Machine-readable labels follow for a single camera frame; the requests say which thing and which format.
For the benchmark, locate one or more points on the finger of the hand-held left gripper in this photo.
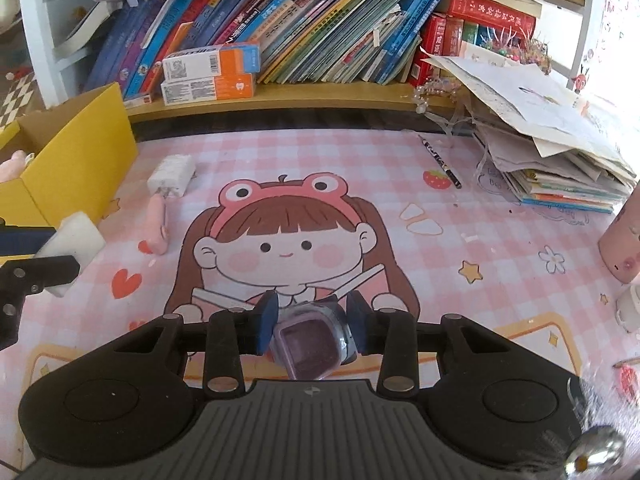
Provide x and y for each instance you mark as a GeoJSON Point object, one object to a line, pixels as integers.
{"type": "Point", "coordinates": [20, 242]}
{"type": "Point", "coordinates": [30, 275]}

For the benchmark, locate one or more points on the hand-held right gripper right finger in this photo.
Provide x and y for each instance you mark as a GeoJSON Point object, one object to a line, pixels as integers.
{"type": "Point", "coordinates": [359, 325]}

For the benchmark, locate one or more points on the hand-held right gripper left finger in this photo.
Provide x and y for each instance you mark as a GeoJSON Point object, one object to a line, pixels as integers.
{"type": "Point", "coordinates": [265, 325]}

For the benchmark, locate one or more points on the purple smartwatch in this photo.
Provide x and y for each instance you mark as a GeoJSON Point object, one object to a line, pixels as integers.
{"type": "Point", "coordinates": [310, 350]}

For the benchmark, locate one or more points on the white foam block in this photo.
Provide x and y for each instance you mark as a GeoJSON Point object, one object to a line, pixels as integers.
{"type": "Point", "coordinates": [75, 240]}

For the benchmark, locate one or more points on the pink plush toy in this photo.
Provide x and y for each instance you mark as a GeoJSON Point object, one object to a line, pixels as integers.
{"type": "Point", "coordinates": [12, 167]}

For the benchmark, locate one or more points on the yellow cardboard box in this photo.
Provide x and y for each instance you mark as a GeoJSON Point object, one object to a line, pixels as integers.
{"type": "Point", "coordinates": [75, 160]}

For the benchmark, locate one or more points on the white charger plug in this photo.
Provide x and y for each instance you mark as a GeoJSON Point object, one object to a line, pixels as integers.
{"type": "Point", "coordinates": [170, 172]}

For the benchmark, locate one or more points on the pink printed desk mat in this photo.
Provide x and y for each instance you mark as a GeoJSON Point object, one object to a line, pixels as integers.
{"type": "Point", "coordinates": [475, 240]}

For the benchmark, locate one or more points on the brown white chessboard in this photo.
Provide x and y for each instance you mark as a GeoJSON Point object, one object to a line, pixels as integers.
{"type": "Point", "coordinates": [15, 97]}

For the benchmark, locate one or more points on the dark patterned pencil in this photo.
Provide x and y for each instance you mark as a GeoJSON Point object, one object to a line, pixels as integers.
{"type": "Point", "coordinates": [440, 160]}

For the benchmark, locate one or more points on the thick dark paperback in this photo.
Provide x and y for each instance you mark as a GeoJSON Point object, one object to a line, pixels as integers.
{"type": "Point", "coordinates": [92, 27]}

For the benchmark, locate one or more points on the orange white carton blue end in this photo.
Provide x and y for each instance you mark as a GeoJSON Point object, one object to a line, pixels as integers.
{"type": "Point", "coordinates": [210, 62]}

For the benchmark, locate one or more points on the shiny metal knob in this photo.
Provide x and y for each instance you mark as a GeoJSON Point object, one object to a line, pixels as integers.
{"type": "Point", "coordinates": [597, 452]}

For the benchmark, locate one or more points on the pink cup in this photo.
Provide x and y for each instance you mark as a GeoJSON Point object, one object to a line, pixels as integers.
{"type": "Point", "coordinates": [620, 250]}

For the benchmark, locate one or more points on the small white bottle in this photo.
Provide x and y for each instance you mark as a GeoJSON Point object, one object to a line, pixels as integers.
{"type": "Point", "coordinates": [631, 310]}

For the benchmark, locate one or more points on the pile of loose papers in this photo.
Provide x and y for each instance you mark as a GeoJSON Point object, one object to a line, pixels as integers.
{"type": "Point", "coordinates": [540, 110]}

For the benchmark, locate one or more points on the row of colourful books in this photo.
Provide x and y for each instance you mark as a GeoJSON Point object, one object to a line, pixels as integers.
{"type": "Point", "coordinates": [310, 25]}

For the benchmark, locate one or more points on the colourful bead flowers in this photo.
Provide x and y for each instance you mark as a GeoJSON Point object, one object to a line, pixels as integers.
{"type": "Point", "coordinates": [515, 50]}

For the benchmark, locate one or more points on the white frame wooden bookshelf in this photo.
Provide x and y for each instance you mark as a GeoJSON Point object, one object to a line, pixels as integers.
{"type": "Point", "coordinates": [325, 92]}

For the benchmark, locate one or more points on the wall poster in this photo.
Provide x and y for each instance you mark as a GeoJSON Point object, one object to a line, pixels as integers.
{"type": "Point", "coordinates": [615, 20]}

